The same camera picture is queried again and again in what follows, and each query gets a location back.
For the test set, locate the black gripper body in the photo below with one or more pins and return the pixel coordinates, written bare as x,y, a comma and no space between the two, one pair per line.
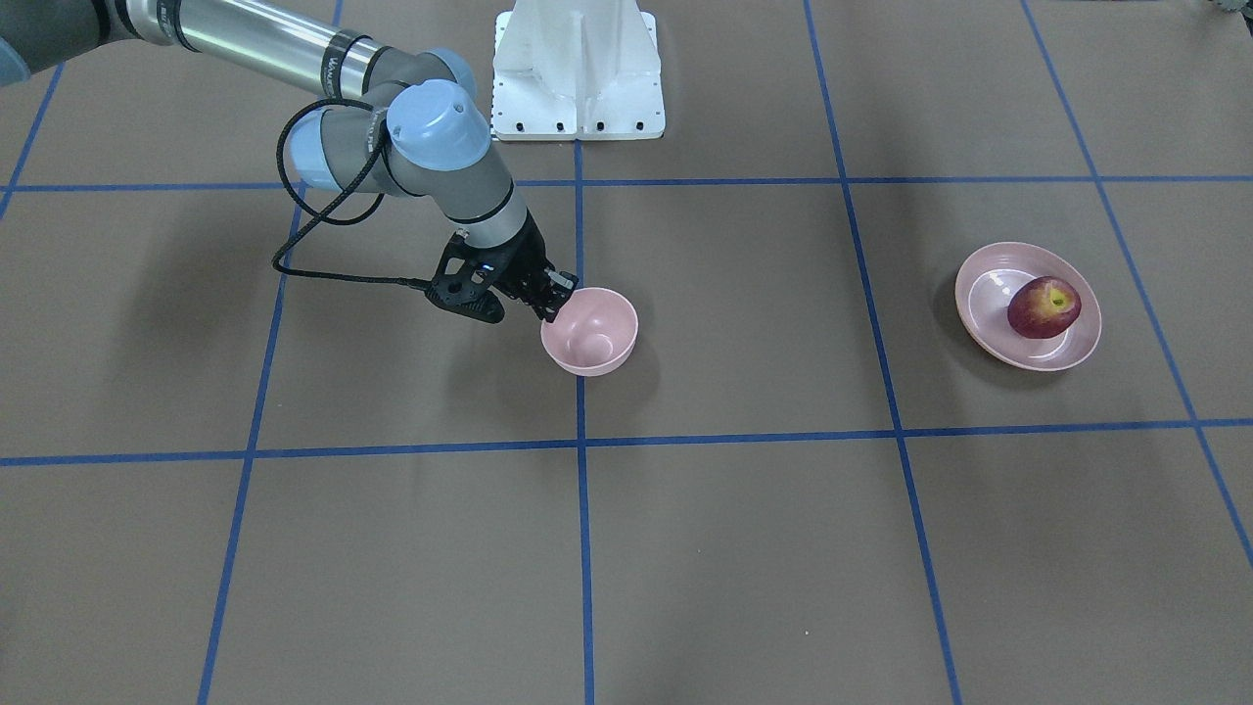
526,262

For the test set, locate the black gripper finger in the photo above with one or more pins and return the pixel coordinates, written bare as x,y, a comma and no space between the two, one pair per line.
562,284
547,304

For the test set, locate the pink bowl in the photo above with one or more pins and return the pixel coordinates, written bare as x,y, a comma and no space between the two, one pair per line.
593,334

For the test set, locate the red apple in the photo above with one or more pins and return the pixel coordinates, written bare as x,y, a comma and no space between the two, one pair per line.
1044,308

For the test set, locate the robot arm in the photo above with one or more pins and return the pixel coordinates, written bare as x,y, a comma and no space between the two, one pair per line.
382,122

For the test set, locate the pink plate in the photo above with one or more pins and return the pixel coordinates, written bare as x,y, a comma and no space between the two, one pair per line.
989,280

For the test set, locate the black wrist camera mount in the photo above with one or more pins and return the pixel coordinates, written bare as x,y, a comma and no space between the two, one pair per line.
464,279

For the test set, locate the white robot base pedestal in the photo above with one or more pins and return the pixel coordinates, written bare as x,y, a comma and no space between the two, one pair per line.
576,70

